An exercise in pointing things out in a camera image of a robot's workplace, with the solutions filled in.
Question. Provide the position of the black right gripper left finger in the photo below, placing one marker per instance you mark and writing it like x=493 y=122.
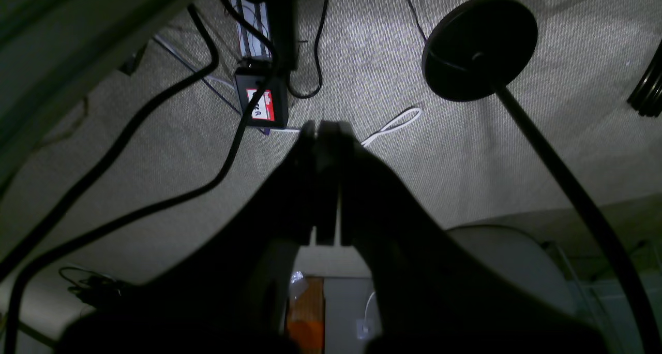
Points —
x=229 y=295

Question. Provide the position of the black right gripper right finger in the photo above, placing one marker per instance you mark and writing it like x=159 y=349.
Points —
x=433 y=295

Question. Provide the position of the black round stand base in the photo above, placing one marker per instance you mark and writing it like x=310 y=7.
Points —
x=475 y=51

